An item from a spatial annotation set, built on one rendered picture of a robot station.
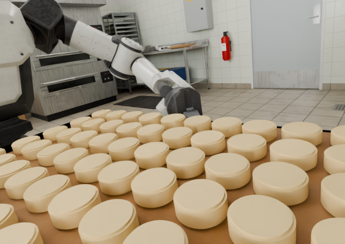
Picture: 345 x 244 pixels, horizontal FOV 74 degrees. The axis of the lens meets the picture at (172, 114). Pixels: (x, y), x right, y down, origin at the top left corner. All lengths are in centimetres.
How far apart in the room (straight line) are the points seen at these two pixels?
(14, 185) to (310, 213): 32
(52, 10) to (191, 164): 69
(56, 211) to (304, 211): 23
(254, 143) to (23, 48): 62
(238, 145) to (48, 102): 424
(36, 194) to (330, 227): 28
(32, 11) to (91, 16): 413
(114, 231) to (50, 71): 430
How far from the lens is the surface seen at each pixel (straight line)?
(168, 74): 72
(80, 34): 84
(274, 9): 424
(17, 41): 73
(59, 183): 31
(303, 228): 23
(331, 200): 24
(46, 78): 444
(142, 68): 79
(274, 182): 24
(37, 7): 85
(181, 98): 51
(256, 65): 437
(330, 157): 29
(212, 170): 26
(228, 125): 38
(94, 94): 479
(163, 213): 24
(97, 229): 22
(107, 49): 84
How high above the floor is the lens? 95
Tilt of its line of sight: 16 degrees down
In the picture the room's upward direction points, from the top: 9 degrees counter-clockwise
